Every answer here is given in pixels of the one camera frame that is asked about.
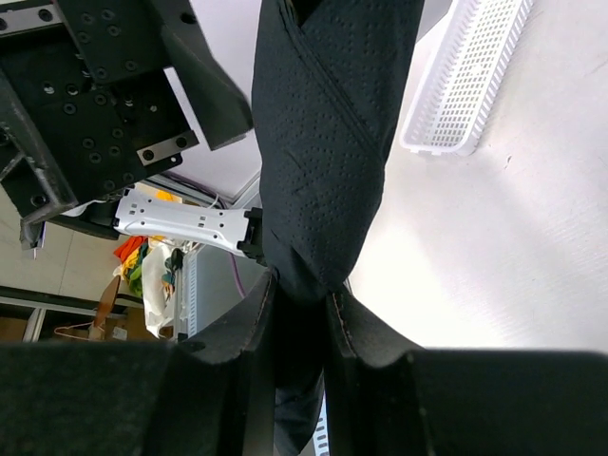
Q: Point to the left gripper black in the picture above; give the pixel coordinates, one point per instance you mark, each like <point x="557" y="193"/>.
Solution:
<point x="86" y="108"/>

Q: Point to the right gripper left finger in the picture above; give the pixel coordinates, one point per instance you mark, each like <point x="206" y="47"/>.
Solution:
<point x="212" y="394"/>

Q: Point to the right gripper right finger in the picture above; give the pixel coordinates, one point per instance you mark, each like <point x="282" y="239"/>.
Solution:
<point x="387" y="396"/>

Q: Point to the dark navy paper napkin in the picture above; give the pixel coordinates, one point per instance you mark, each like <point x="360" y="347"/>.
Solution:
<point x="328" y="85"/>

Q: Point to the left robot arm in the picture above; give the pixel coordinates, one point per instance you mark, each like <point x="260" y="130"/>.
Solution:
<point x="133" y="213"/>

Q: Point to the white slotted cable duct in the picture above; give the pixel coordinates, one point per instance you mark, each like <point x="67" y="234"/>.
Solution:
<point x="188" y="294"/>

